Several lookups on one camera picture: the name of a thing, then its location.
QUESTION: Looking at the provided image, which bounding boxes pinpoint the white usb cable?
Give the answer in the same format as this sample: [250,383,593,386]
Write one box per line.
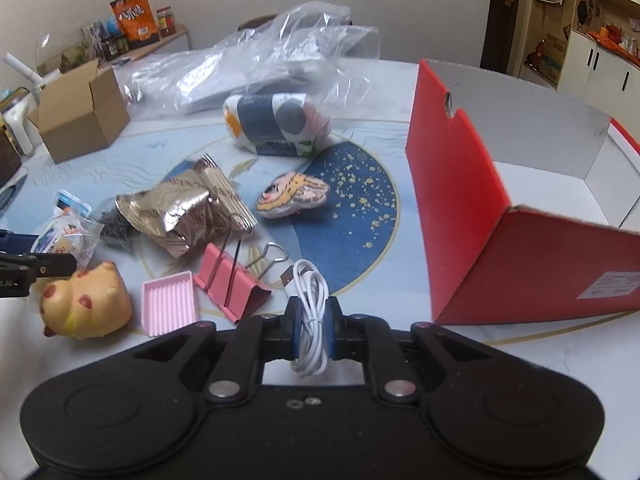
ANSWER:
[280,258,331,378]

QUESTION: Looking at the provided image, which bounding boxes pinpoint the blue white sachet packet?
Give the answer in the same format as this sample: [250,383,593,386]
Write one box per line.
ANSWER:
[30,190,104,269]

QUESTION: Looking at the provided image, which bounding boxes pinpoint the pink binder clip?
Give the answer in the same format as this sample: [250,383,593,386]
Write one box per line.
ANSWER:
[194,212,288,324]

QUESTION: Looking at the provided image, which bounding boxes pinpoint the yellow squishy pig toy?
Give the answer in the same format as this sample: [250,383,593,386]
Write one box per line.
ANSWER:
[40,261,132,339]

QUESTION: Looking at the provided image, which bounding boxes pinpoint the black screws bag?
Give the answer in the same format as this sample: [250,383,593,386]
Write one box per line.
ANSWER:
[92,197,137,254]

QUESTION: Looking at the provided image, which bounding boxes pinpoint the pink ridged soap tray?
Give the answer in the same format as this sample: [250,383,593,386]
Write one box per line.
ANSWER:
[141,271,200,337]

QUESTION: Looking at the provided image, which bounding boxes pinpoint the cartoon face sticker plush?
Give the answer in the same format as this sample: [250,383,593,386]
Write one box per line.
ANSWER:
[256,171,330,219]

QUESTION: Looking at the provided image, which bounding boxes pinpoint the silver foil snack bag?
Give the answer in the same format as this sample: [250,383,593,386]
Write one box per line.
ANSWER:
[115,155,257,259]

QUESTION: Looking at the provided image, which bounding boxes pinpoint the blue white tissue pack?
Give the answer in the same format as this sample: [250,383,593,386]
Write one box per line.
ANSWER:
[222,93,331,157]

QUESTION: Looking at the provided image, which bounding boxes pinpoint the white electric kettle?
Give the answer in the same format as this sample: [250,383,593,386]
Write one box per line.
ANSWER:
[1,87,42,156]

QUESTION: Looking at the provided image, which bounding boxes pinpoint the small brown cardboard box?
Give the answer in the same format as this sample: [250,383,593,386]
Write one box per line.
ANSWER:
[28,60,129,164]

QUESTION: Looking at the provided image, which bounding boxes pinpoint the red cardboard box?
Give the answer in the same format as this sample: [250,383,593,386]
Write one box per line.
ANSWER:
[406,61,639,325]

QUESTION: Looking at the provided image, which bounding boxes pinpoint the orange snack bag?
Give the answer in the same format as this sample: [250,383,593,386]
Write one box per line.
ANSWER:
[111,0,160,49]

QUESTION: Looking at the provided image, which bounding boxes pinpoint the clear plastic bag pile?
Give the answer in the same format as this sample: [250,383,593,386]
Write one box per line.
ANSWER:
[114,1,381,119]

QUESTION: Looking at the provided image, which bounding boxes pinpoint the wooden side shelf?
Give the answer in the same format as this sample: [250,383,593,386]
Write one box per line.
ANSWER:
[100,24,191,68]

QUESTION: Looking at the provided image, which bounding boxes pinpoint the red lid jar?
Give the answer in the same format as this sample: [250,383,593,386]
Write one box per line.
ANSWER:
[156,6,176,37]

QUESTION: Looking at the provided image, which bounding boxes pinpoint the white cabinets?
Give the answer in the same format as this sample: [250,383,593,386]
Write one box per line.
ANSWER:
[519,0,640,126]

